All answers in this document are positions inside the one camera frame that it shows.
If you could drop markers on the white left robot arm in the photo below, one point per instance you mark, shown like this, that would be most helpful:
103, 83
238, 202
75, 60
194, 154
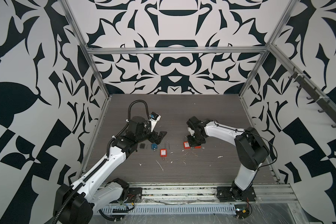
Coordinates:
77, 203

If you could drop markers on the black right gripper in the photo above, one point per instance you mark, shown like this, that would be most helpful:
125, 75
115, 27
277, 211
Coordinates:
191, 143

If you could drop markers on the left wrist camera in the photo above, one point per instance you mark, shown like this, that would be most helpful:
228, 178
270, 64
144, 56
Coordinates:
153, 119

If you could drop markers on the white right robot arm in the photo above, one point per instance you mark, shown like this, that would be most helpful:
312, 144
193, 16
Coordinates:
251, 149

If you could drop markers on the white slotted cable duct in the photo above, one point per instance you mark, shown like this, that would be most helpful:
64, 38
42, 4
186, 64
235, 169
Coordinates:
181, 209

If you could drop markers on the blue padlock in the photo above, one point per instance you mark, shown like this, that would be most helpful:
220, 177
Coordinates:
154, 146

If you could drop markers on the red padlock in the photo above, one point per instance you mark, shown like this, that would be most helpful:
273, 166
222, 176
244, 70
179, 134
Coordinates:
186, 144
164, 150

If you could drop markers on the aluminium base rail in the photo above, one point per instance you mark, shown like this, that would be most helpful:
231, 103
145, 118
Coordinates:
204, 192

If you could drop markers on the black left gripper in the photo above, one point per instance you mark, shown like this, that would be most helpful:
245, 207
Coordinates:
153, 138

